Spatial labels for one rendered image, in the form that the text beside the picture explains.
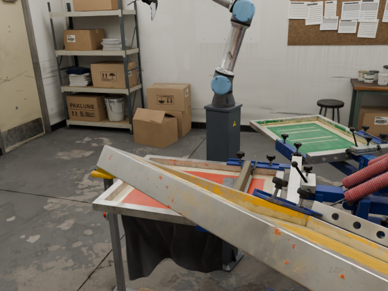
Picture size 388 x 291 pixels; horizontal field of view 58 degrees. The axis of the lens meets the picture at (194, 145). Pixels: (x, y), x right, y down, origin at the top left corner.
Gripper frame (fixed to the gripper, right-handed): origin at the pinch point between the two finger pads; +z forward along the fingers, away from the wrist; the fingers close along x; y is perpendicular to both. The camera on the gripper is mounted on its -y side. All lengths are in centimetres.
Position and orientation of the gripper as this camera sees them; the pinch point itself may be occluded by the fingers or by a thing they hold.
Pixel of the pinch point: (139, 12)
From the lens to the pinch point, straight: 203.0
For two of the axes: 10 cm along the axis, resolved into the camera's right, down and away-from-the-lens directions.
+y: -2.5, -0.6, 9.7
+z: -4.6, 8.8, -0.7
